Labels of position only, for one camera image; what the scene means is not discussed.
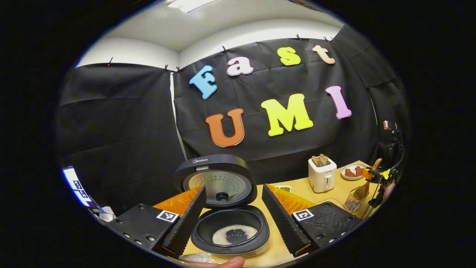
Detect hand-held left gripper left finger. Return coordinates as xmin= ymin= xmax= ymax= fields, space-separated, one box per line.
xmin=108 ymin=185 xmax=207 ymax=258

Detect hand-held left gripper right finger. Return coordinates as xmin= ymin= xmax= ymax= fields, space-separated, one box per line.
xmin=261 ymin=184 xmax=363 ymax=257

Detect wooden spoon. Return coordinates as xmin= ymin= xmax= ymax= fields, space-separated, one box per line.
xmin=353 ymin=158 xmax=383 ymax=201

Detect white rice grains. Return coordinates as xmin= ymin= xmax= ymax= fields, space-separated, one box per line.
xmin=213 ymin=225 xmax=258 ymax=245

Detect dark grey rice cooker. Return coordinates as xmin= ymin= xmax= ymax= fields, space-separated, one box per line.
xmin=173 ymin=154 xmax=271 ymax=258

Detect open laptop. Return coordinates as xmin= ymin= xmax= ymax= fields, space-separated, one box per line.
xmin=62 ymin=166 xmax=95 ymax=208

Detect white plate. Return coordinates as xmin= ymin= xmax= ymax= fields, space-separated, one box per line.
xmin=341 ymin=163 xmax=369 ymax=181

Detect white tissue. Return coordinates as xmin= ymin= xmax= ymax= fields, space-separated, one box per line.
xmin=180 ymin=252 xmax=212 ymax=264

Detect white toaster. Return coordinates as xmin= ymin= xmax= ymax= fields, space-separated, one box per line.
xmin=308 ymin=154 xmax=337 ymax=193

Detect crumpled white papers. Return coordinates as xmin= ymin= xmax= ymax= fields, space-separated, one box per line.
xmin=89 ymin=206 xmax=116 ymax=223

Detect black backdrop cloth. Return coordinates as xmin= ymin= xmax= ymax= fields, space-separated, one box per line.
xmin=56 ymin=24 xmax=409 ymax=216

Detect ceiling light panel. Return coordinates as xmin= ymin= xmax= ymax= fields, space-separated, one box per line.
xmin=165 ymin=0 xmax=220 ymax=13

